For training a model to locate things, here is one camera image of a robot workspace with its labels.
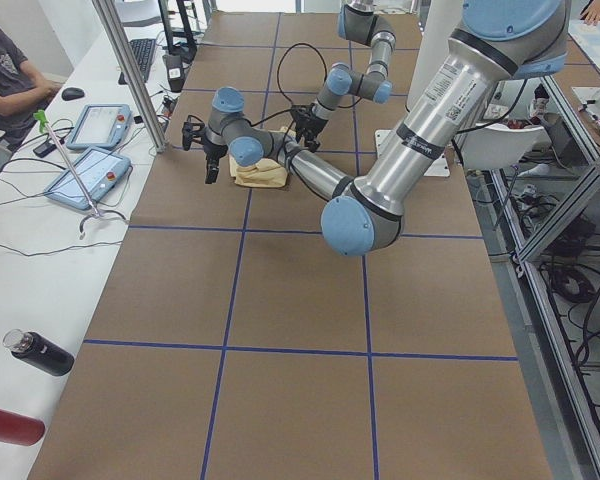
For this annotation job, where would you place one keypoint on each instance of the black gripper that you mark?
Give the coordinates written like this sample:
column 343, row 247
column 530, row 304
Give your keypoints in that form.
column 309, row 121
column 210, row 150

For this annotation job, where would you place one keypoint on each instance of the cream long-sleeve printed shirt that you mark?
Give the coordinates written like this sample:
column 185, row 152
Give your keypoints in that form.
column 250, row 168

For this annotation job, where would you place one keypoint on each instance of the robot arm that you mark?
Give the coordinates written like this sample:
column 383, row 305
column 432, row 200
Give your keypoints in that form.
column 358, row 23
column 494, row 41

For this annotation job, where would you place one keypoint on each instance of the black power adapter with label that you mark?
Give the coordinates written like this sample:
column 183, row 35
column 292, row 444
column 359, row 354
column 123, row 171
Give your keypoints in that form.
column 175, row 72

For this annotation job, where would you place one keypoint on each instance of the near blue teach pendant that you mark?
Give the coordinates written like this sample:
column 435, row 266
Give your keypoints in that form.
column 99, row 171

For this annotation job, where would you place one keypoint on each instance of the blue teach pendant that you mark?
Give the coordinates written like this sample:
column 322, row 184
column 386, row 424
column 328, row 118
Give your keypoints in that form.
column 99, row 171
column 100, row 125

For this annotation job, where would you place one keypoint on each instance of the far blue teach pendant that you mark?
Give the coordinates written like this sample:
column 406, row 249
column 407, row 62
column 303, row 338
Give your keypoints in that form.
column 100, row 125

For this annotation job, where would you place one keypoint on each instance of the black keyboard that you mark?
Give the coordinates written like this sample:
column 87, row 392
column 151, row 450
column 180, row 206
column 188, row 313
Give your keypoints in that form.
column 143, row 50

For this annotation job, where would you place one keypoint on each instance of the black computer mouse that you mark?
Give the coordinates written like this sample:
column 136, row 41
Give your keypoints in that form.
column 72, row 93

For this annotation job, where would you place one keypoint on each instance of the black smartphone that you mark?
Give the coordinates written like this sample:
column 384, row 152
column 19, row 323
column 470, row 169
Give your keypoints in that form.
column 45, row 148

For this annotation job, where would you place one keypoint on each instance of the white plastic chair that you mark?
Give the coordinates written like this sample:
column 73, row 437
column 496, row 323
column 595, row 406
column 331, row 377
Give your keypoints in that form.
column 497, row 146

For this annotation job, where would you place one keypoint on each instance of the seated person in grey shirt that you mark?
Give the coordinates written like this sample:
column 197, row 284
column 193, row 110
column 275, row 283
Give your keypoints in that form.
column 23, row 91

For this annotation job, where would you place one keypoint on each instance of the black water bottle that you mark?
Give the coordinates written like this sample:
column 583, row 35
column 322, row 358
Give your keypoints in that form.
column 39, row 352

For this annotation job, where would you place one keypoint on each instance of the red water bottle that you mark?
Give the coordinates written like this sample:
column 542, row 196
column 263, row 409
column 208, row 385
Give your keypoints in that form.
column 20, row 430

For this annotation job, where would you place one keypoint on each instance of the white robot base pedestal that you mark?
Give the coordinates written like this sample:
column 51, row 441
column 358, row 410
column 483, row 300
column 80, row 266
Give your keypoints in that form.
column 419, row 139

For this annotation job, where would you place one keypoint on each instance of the aluminium frame post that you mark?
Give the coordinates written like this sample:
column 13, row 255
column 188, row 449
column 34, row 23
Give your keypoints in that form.
column 123, row 52

